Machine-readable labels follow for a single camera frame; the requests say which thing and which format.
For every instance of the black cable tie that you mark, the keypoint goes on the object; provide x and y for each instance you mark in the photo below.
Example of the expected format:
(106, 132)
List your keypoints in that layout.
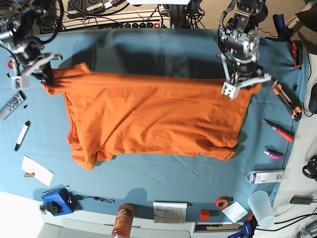
(55, 189)

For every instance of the blue clamp bottom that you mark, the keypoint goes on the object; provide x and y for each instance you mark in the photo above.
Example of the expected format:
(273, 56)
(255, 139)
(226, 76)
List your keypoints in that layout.
(247, 230)

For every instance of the blue clamp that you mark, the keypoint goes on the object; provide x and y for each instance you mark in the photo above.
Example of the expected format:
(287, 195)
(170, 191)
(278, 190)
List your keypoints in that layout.
(280, 27)
(247, 230)

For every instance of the red tape roll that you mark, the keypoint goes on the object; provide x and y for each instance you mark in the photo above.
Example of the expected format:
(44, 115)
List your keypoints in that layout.
(222, 202)

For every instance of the purple glue tube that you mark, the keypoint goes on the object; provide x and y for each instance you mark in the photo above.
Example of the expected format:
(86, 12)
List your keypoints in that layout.
(274, 155)

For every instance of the black adapter box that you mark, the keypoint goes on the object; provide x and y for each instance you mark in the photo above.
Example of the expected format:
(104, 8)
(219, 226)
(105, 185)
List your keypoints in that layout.
(301, 200)

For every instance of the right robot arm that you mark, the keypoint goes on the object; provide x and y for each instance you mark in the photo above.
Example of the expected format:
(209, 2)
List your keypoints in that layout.
(16, 36)

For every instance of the red screwdriver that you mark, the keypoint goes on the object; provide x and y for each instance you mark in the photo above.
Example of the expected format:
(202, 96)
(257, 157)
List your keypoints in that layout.
(278, 130)

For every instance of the small yellow battery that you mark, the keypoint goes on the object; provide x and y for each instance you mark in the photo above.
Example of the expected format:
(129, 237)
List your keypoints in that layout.
(29, 175)

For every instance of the blue clamp top right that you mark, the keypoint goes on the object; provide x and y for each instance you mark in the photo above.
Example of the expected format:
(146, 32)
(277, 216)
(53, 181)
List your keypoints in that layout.
(280, 27)

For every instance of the grey remote control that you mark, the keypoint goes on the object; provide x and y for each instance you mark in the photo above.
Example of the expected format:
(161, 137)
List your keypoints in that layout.
(12, 104)

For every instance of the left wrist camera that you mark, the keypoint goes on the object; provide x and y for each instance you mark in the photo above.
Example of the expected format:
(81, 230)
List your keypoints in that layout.
(230, 90)

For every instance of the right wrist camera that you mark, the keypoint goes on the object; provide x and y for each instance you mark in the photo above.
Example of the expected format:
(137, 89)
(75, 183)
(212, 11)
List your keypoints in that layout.
(20, 82)

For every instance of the purple tape roll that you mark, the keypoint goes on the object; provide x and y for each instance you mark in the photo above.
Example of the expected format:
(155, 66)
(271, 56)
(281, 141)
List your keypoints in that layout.
(10, 64)

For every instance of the red cube block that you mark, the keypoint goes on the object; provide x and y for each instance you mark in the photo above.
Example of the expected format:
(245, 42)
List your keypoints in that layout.
(204, 215)

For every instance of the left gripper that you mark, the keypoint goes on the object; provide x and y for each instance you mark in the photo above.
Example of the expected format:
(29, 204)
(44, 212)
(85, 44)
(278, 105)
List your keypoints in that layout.
(242, 73)

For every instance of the white square card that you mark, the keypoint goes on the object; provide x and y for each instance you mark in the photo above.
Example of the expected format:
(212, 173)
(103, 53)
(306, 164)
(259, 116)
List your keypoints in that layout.
(235, 212)

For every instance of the white paper card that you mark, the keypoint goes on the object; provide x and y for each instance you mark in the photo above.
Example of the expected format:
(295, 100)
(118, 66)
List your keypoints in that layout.
(41, 173)

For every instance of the grey patterned notebook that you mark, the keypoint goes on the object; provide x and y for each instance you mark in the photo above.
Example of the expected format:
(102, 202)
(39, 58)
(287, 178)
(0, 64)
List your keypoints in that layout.
(169, 212)

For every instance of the blue table cloth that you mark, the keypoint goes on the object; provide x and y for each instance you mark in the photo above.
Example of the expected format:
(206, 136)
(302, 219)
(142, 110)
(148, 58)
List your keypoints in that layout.
(141, 179)

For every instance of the orange drink bottle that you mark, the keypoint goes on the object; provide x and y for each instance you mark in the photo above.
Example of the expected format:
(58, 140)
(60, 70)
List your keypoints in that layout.
(123, 222)

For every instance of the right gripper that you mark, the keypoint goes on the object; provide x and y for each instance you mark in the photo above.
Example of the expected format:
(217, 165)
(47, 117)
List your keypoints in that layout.
(40, 68)

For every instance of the packaged item in blister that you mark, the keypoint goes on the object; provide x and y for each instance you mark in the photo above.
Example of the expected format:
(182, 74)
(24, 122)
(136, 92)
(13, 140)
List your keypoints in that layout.
(265, 176)

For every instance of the blue box with knob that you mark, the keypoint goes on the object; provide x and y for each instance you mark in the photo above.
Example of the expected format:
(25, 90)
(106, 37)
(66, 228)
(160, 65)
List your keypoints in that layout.
(59, 202)

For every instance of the white marker pen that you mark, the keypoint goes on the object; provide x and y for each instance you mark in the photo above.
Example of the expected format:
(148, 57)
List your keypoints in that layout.
(22, 135)

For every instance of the orange t-shirt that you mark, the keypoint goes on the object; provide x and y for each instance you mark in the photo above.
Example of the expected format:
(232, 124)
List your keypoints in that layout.
(112, 114)

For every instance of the orange black clamp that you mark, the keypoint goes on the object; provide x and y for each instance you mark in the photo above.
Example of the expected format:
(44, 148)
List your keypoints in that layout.
(297, 52)

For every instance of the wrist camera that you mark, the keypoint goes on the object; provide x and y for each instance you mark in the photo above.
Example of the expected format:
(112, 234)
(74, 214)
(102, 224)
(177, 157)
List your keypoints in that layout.
(230, 90)
(20, 82)

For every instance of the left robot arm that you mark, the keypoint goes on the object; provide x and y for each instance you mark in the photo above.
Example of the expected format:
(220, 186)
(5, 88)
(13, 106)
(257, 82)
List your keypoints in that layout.
(238, 38)

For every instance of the orange black utility knife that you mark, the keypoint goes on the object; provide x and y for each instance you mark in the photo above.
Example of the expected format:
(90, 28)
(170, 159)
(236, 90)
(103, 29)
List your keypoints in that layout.
(293, 106)

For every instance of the translucent plastic cup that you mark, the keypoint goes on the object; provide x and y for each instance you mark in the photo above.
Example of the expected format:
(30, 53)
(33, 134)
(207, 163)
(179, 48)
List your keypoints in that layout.
(261, 208)

